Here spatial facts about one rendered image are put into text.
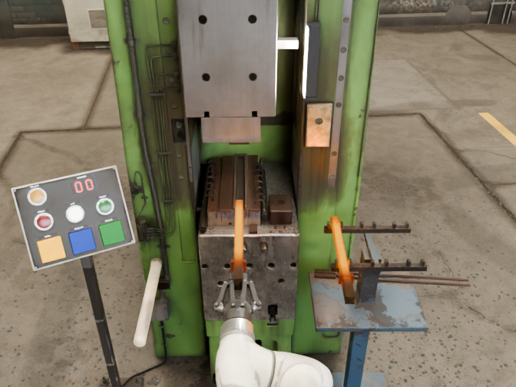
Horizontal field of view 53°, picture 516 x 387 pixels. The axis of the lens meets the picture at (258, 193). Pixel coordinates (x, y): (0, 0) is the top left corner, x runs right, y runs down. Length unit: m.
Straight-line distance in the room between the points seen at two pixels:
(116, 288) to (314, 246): 1.36
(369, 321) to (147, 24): 1.27
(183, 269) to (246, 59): 1.04
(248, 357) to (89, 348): 1.69
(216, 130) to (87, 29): 5.59
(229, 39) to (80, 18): 5.66
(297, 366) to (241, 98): 0.88
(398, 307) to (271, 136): 0.91
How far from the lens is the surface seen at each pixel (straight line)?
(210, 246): 1.97
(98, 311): 2.22
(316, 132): 1.93
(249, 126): 1.77
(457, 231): 3.71
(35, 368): 2.89
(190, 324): 2.56
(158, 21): 1.82
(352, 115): 1.95
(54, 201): 1.85
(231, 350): 1.29
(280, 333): 2.31
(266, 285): 2.10
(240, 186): 2.08
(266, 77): 1.70
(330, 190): 2.08
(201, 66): 1.69
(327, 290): 2.03
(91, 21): 7.22
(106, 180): 1.86
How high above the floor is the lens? 2.09
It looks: 33 degrees down
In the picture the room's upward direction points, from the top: straight up
